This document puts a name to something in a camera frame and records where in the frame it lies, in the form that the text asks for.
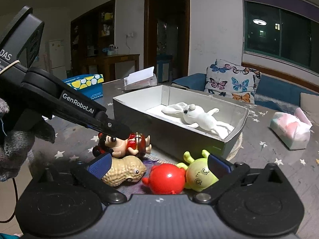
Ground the green round alien toy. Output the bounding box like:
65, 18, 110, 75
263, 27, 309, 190
176, 149, 219, 192

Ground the tan peanut toy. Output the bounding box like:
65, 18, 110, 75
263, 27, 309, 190
101, 155, 147, 187

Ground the black haired doll figure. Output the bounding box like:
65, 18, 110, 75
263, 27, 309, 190
93, 132, 152, 159

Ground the red round crab toy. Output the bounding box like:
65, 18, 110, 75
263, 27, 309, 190
142, 164, 185, 195

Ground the white plush rabbit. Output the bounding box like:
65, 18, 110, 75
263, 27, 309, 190
162, 102, 235, 139

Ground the grey gloved left hand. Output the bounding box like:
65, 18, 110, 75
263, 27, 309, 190
0, 97, 56, 182

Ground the blue yellow tissue box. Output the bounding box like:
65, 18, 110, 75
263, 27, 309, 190
63, 74, 104, 100

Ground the white refrigerator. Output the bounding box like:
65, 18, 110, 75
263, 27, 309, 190
48, 39, 67, 80

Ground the wooden side table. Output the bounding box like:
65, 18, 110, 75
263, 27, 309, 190
86, 54, 140, 82

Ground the clear white tissue holder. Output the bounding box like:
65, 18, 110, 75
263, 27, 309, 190
124, 66, 157, 91

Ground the grey white storage box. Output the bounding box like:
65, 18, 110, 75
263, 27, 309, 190
112, 85, 248, 160

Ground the pastel soft tissue pack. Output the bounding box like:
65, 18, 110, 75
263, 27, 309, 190
270, 107, 312, 150

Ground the butterfly print pillow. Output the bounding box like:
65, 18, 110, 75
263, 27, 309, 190
204, 59, 262, 104

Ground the blue sofa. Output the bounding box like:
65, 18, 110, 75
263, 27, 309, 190
173, 73, 318, 112

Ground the grey cushion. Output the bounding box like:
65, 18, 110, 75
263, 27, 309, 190
300, 93, 319, 114

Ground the dark wooden doorway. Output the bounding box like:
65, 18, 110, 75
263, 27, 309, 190
144, 0, 190, 83

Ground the dark window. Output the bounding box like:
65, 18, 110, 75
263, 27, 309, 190
244, 2, 318, 73

